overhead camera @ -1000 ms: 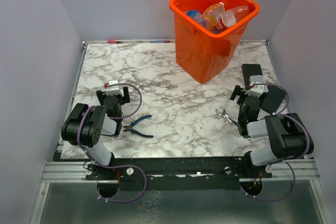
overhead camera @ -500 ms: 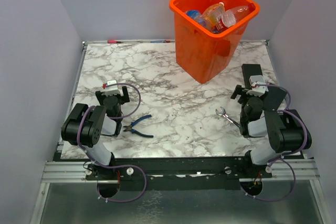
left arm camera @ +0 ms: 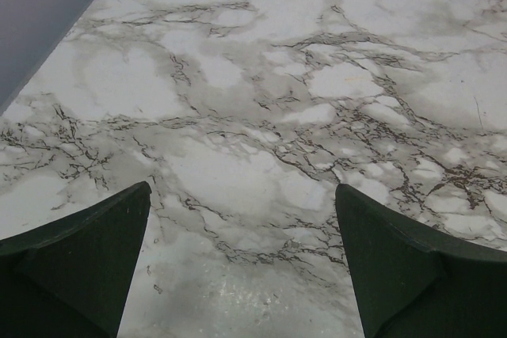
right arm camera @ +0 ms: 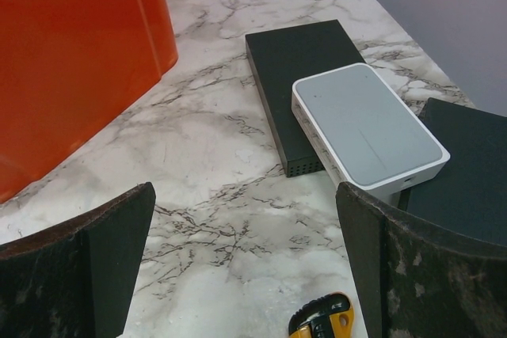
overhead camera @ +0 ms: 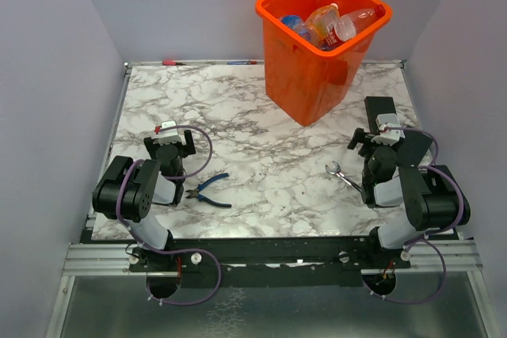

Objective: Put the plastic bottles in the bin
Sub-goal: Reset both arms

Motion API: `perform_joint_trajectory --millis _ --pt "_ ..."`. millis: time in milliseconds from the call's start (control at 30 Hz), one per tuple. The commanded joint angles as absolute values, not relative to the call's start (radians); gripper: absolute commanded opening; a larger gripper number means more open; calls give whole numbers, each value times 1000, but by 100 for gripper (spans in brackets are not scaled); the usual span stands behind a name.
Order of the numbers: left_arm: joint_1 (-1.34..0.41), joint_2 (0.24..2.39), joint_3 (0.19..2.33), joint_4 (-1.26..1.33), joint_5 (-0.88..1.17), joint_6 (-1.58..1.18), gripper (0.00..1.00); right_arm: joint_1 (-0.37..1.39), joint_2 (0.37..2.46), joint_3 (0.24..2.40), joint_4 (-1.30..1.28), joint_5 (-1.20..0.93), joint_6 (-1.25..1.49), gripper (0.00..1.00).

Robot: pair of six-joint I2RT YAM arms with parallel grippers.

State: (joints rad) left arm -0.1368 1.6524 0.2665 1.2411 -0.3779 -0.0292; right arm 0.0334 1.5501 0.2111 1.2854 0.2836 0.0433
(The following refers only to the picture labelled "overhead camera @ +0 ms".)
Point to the light blue label bottle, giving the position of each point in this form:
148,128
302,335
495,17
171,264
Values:
297,25

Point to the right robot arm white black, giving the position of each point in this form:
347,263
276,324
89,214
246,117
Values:
393,176

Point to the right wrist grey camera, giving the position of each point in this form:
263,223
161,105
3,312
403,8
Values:
390,132

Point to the silver wrench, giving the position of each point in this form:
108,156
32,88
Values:
335,170

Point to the crushed orange label bottle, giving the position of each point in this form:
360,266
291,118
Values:
321,22

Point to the black square pad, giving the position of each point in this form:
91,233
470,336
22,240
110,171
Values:
413,148

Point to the red white label bottle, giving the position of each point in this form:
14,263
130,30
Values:
344,28

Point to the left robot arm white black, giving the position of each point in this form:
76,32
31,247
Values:
127,190

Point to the red marker pen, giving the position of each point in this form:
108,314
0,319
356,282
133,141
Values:
172,63

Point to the orange plastic bin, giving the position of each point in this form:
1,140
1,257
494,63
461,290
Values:
301,79

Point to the black flat box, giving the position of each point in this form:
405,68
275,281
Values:
377,106

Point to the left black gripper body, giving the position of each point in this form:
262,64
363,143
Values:
184,149

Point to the blue red pen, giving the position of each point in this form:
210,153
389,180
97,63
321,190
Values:
242,62

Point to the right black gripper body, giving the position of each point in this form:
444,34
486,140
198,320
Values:
368,149

